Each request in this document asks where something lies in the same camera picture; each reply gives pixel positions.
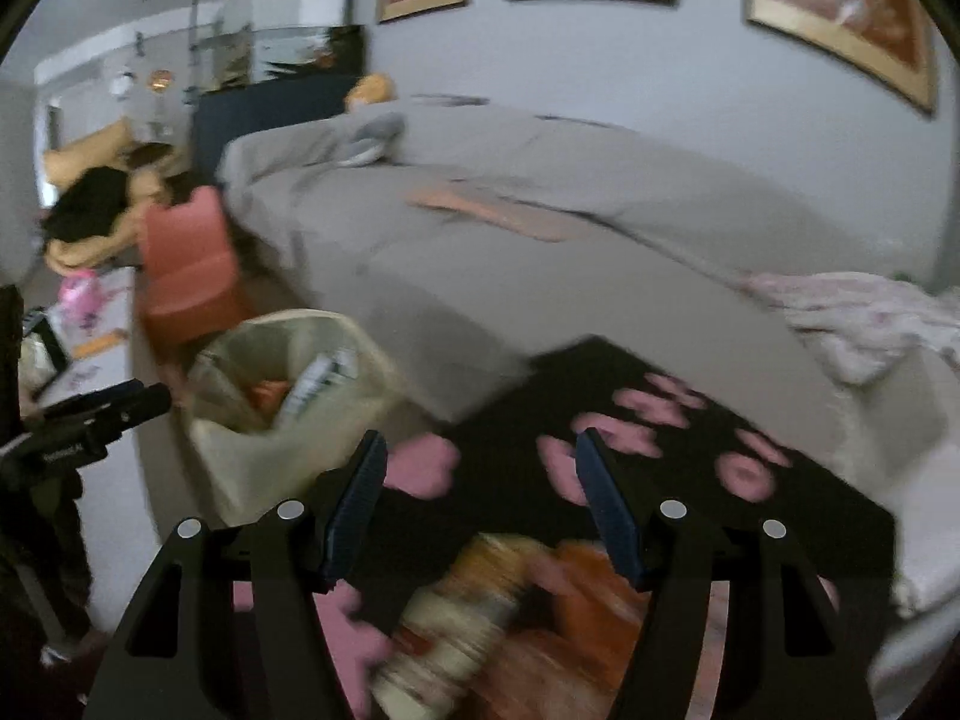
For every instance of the pink bag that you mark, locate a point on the pink bag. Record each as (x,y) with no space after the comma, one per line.
(82,300)

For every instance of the cream waste bin with liner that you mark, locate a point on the cream waste bin with liner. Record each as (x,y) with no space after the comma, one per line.
(225,465)

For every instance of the yellow and white snack packet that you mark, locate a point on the yellow and white snack packet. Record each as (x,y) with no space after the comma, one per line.
(450,630)

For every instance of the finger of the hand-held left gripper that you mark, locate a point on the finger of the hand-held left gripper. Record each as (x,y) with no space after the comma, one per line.
(120,401)

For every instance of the black mat with pink prints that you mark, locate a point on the black mat with pink prints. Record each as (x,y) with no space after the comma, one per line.
(525,427)

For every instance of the orange flat strip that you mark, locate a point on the orange flat strip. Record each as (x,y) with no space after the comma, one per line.
(97,345)

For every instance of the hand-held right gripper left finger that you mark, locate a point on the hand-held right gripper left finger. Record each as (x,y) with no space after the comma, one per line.
(352,510)

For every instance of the glass tank with black frame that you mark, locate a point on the glass tank with black frame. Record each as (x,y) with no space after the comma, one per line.
(262,37)

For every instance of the white and orange printed packet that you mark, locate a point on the white and orange printed packet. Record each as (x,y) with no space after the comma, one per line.
(319,382)

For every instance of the grey pillow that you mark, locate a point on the grey pillow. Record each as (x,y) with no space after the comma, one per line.
(371,135)

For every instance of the black cloth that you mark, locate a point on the black cloth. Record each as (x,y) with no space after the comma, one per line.
(86,199)

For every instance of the pink floral cloth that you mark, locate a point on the pink floral cloth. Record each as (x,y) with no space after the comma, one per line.
(862,322)

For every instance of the yellow plush toy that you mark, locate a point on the yellow plush toy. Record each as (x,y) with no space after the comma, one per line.
(371,90)

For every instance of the pink paper strip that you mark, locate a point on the pink paper strip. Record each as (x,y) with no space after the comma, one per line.
(487,210)

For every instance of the grey bed blanket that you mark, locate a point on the grey bed blanket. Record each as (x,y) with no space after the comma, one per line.
(600,255)

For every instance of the dark blue headboard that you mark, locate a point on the dark blue headboard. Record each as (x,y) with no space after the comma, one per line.
(247,109)

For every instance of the yellow cushion pile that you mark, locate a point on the yellow cushion pile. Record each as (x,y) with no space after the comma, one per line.
(82,150)

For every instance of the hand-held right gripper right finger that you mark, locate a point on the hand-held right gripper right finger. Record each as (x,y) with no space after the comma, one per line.
(607,510)

